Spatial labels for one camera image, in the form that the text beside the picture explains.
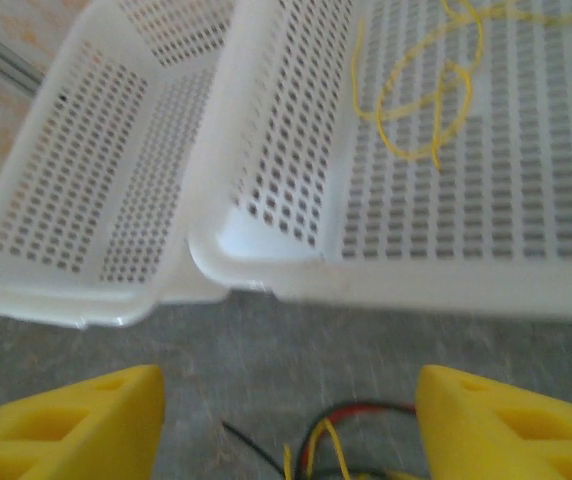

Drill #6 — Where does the yellow cable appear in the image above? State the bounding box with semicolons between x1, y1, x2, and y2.
283;419;353;480
350;0;572;171

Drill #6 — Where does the red cable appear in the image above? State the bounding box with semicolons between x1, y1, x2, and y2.
301;402;417;474

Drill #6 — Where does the aluminium frame post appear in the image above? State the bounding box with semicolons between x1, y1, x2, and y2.
0;18;45;97

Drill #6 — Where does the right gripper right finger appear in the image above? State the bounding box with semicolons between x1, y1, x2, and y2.
414;364;572;480

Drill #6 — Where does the white perforated plastic basket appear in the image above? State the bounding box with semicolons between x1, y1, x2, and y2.
188;0;572;321
0;0;240;329

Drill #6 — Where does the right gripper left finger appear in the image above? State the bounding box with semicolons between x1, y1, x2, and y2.
0;364;167;480

